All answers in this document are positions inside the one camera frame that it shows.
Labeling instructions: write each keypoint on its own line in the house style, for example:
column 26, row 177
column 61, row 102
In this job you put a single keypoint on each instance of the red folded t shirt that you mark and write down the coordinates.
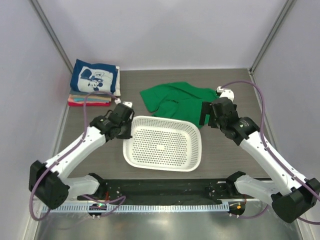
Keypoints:
column 89, row 104

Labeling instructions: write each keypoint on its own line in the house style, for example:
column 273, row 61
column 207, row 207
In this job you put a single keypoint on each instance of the white slotted cable duct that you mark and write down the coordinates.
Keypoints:
column 90, row 207

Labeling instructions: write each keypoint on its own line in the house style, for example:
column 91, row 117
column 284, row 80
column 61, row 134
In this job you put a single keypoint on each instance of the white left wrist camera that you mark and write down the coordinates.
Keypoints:
column 126, row 103

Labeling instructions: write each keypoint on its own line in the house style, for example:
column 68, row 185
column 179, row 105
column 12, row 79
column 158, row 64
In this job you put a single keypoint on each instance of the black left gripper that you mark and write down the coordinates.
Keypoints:
column 127, row 135

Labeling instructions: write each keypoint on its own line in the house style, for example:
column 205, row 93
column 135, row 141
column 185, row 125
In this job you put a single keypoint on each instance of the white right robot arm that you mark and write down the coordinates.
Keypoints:
column 290, row 194

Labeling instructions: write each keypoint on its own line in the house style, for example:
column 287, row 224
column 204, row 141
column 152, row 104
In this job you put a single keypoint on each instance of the white perforated plastic basket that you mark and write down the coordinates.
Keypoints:
column 163, row 144

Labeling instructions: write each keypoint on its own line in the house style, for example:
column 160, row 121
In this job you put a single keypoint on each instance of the aluminium corner post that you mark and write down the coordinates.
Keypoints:
column 284, row 12
column 51, row 33

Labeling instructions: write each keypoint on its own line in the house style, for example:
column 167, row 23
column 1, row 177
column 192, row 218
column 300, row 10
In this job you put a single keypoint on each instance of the right aluminium corner post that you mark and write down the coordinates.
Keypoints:
column 284, row 12

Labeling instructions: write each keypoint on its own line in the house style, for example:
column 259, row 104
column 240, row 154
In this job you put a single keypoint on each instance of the left aluminium corner post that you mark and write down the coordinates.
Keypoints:
column 51, row 33

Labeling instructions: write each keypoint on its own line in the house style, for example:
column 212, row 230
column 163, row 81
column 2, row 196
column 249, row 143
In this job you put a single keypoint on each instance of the white folded t shirt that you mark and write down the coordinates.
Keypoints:
column 116, row 86

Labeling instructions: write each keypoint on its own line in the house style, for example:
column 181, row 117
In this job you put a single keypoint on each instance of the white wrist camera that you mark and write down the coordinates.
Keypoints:
column 225, row 93
column 126, row 103

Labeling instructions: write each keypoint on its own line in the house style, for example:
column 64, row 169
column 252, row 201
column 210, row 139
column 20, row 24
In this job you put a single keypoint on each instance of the green t shirt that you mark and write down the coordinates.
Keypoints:
column 178, row 101

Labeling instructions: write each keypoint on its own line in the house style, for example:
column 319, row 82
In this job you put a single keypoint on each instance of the grey teal folded t shirt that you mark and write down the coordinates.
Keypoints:
column 73, row 92

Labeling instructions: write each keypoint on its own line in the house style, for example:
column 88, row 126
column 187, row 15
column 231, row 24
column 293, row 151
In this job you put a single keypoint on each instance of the navy printed folded t shirt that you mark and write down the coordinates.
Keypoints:
column 93, row 77

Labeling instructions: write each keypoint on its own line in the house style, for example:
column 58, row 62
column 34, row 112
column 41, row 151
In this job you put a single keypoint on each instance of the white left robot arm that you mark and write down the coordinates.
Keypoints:
column 50, row 182

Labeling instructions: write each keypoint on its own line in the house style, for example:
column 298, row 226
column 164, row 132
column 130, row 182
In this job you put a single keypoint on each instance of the turquoise folded t shirt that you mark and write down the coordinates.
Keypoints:
column 78, row 99

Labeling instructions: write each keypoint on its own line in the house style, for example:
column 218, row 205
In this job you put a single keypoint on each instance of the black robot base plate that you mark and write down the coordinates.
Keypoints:
column 168, row 192

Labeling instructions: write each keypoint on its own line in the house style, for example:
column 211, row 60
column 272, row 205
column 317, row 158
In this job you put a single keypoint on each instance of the salmon pink folded t shirt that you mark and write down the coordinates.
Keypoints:
column 99, row 99

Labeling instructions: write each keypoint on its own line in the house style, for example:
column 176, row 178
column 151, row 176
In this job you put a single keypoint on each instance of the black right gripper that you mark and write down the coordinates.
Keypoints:
column 207, row 107

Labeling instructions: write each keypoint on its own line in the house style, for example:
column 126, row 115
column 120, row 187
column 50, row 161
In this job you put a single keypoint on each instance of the beige folded t shirt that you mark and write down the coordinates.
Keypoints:
column 100, row 99

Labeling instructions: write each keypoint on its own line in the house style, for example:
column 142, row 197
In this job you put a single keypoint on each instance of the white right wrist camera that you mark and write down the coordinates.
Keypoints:
column 225, row 93

